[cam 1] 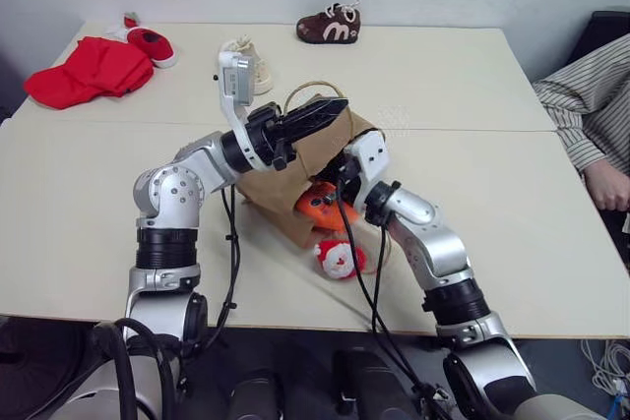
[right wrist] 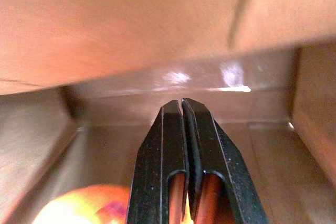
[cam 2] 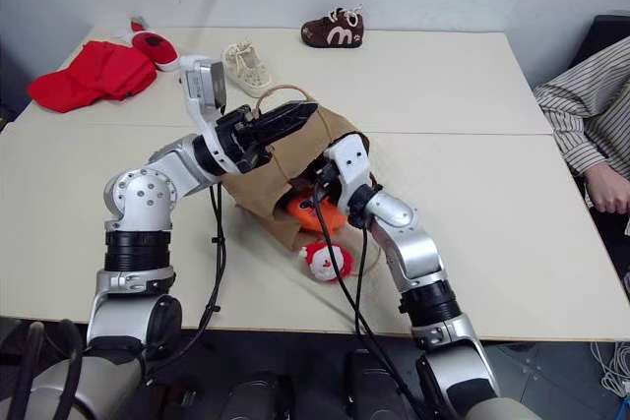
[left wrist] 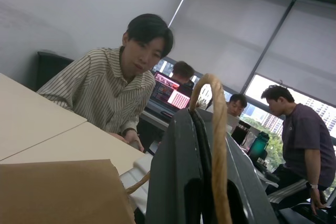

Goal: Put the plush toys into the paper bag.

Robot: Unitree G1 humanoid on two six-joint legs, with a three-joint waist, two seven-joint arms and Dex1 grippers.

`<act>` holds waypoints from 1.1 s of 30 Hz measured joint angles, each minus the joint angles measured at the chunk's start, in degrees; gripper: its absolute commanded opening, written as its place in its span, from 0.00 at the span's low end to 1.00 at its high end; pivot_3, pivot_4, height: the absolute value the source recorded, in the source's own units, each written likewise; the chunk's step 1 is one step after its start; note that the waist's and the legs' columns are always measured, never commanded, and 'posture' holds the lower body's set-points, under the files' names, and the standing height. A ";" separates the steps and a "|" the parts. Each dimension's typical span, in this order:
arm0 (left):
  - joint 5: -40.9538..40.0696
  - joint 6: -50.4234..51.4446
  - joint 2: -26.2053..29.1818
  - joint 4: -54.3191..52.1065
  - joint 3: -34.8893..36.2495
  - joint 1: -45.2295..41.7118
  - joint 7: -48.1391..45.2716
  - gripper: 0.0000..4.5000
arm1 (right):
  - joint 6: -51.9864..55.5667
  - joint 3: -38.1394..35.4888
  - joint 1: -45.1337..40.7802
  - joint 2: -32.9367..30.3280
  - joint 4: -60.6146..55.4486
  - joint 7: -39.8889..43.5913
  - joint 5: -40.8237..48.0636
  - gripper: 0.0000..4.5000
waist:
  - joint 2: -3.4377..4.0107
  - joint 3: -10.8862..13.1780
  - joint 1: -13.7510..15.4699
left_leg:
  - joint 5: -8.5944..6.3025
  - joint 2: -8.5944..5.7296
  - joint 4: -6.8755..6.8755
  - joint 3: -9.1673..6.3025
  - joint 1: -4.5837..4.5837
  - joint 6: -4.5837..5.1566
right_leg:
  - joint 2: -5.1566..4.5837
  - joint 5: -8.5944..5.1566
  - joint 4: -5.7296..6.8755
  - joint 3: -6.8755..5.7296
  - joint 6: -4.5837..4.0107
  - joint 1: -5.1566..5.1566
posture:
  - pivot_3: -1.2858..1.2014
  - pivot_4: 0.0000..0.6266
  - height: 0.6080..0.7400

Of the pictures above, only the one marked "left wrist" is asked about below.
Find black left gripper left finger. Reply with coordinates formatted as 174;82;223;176
145;108;205;224

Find monitor with red windows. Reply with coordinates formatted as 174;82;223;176
146;71;194;117

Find person in purple t-shirt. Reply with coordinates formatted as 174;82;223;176
260;84;336;217

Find person in striped shirt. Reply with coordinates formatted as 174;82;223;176
36;13;174;154

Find grey roller blind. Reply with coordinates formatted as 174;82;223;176
167;0;298;92
255;0;336;104

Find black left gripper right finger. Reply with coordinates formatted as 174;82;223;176
194;109;279;224

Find white plastic box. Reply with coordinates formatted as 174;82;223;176
118;154;154;217

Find person in black facing monitor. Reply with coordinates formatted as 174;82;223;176
172;60;195;88

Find striped-shirt person's hand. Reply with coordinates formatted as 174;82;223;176
125;132;145;154

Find brown paper bag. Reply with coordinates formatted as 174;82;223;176
0;73;233;224

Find purple-shirt person's hand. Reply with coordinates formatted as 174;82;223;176
310;187;328;217

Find green water bottle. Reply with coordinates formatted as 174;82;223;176
249;132;270;159

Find seated person with dark hair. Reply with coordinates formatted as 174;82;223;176
226;93;248;118

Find black office chair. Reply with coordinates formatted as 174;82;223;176
35;50;75;91

